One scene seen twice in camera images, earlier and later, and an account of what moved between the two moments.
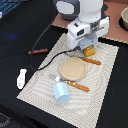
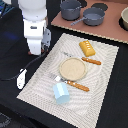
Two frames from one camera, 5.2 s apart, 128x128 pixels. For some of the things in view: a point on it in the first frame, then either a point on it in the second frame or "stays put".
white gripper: (82, 35) → (38, 36)
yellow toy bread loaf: (89, 51) stays put
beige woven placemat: (83, 109) stays put
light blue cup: (61, 93) stays put
